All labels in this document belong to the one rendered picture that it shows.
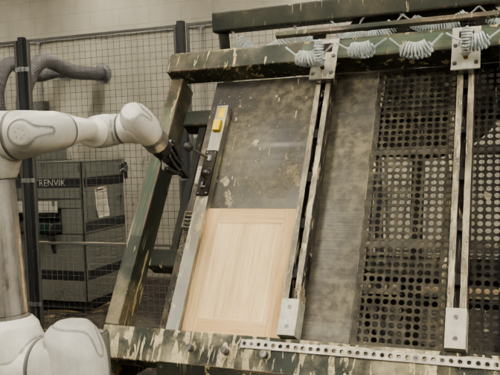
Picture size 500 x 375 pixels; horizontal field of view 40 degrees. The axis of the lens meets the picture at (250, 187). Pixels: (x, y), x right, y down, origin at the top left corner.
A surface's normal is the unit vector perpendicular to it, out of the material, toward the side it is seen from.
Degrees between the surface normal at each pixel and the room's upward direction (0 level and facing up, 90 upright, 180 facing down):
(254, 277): 58
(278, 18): 90
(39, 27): 90
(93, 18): 90
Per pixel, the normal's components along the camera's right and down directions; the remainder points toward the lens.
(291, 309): -0.33, -0.47
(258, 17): -0.37, 0.07
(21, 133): -0.16, 0.10
